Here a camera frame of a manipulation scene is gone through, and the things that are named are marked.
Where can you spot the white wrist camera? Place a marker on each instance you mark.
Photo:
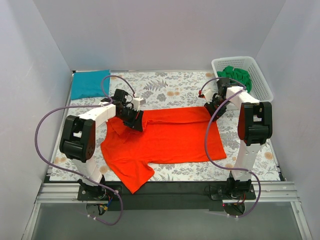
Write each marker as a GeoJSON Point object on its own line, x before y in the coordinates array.
{"type": "Point", "coordinates": [207, 95]}
{"type": "Point", "coordinates": [137, 102]}

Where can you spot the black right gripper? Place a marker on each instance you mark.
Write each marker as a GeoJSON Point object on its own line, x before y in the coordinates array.
{"type": "Point", "coordinates": [215, 106]}

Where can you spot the folded teal t shirt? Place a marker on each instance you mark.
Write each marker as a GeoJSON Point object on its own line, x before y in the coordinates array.
{"type": "Point", "coordinates": [87, 84]}

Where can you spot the orange t shirt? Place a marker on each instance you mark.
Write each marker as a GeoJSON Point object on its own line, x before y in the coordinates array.
{"type": "Point", "coordinates": [170, 136]}

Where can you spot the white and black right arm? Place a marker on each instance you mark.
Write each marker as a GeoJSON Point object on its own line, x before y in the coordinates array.
{"type": "Point", "coordinates": [254, 128]}

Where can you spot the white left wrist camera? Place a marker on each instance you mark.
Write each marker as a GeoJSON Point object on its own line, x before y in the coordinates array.
{"type": "Point", "coordinates": [137, 102]}

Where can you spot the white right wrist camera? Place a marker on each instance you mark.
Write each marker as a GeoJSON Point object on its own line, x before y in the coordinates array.
{"type": "Point", "coordinates": [207, 95]}

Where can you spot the crumpled green t shirt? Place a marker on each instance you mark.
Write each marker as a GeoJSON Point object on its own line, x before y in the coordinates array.
{"type": "Point", "coordinates": [238, 74]}

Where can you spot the aluminium frame rail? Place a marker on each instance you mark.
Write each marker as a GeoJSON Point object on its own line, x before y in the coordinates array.
{"type": "Point", "coordinates": [271, 191]}

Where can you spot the white plastic basket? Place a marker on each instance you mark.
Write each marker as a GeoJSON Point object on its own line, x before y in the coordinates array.
{"type": "Point", "coordinates": [260, 88]}

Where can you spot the floral patterned table mat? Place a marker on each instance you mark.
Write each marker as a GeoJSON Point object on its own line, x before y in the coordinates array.
{"type": "Point", "coordinates": [163, 90]}

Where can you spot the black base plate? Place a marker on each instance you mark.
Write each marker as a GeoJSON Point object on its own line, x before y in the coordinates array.
{"type": "Point", "coordinates": [168, 195]}

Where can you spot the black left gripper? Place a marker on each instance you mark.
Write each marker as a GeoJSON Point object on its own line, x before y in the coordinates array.
{"type": "Point", "coordinates": [133, 119]}

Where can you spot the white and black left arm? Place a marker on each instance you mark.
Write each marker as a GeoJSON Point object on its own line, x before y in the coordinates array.
{"type": "Point", "coordinates": [78, 139]}

